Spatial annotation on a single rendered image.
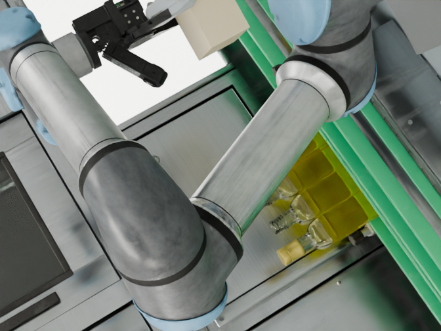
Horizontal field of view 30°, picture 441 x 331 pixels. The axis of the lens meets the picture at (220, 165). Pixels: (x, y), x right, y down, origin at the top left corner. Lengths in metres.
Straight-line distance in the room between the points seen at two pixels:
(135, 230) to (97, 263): 0.83
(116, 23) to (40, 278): 0.62
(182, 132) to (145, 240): 0.88
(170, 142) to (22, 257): 0.40
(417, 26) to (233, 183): 0.45
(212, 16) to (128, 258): 0.56
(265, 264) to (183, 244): 0.78
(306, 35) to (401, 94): 0.47
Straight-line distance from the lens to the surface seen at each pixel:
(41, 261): 1.77
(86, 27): 1.40
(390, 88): 1.56
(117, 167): 0.94
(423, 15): 1.33
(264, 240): 1.71
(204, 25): 1.38
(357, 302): 1.75
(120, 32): 1.39
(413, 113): 1.55
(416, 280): 1.65
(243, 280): 1.69
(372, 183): 1.58
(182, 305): 1.01
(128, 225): 0.93
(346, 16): 1.14
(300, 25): 1.13
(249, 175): 1.08
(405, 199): 1.50
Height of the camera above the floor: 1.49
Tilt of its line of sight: 12 degrees down
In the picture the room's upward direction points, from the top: 120 degrees counter-clockwise
